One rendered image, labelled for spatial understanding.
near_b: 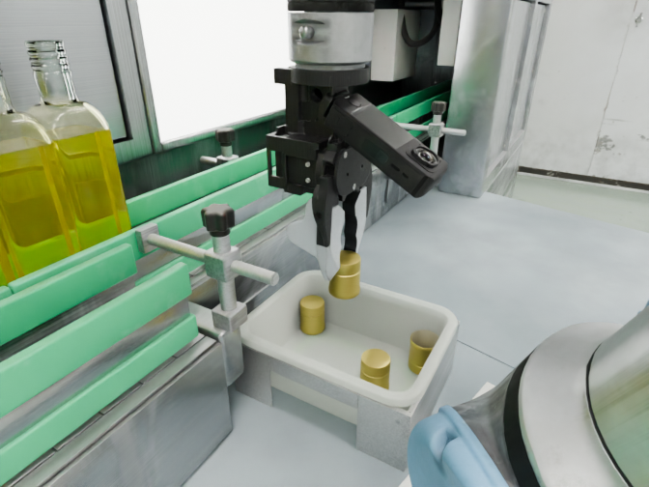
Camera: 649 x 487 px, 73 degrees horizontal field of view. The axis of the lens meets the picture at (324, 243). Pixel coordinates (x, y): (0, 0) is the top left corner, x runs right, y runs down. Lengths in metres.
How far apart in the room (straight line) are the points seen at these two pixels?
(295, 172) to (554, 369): 0.31
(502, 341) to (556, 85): 3.31
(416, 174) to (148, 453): 0.33
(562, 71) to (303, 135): 3.51
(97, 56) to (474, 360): 0.62
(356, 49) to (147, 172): 0.45
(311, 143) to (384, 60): 0.94
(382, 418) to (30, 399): 0.30
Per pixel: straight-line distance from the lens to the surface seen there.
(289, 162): 0.44
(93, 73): 0.65
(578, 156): 3.97
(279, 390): 0.53
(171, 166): 0.78
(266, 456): 0.52
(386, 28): 1.33
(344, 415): 0.50
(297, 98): 0.43
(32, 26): 0.62
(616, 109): 3.90
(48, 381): 0.37
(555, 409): 0.20
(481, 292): 0.79
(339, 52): 0.40
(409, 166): 0.38
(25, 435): 0.38
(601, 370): 0.19
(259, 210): 0.64
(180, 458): 0.48
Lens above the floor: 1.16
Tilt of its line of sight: 27 degrees down
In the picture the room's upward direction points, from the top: straight up
